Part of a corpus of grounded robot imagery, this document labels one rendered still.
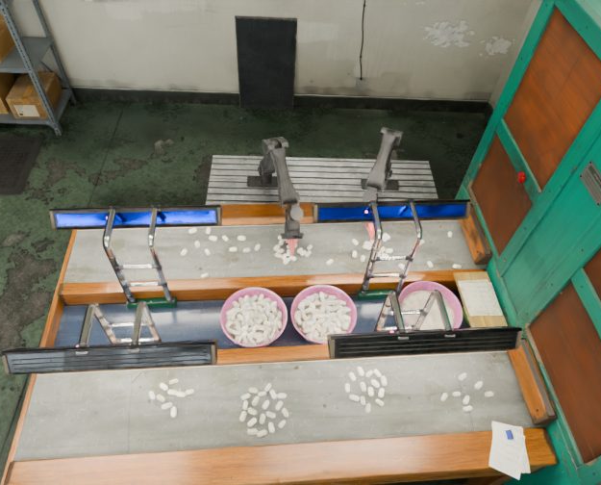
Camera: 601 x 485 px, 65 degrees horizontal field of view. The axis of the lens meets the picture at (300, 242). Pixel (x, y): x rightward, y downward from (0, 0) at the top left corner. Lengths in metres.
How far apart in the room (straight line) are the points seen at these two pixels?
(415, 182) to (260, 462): 1.62
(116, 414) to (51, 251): 1.68
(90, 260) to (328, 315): 1.05
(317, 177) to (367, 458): 1.43
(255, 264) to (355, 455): 0.87
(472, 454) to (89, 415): 1.32
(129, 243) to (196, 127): 1.89
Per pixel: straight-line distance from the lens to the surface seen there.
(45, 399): 1.97
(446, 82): 4.21
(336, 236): 2.19
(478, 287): 2.15
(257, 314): 1.94
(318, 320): 1.94
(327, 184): 2.53
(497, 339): 1.67
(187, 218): 1.83
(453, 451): 1.83
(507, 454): 1.89
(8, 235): 3.55
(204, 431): 1.78
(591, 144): 1.68
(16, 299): 3.21
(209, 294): 2.04
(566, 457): 1.93
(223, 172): 2.57
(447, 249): 2.27
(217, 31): 3.85
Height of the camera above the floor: 2.44
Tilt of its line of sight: 52 degrees down
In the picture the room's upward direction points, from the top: 4 degrees clockwise
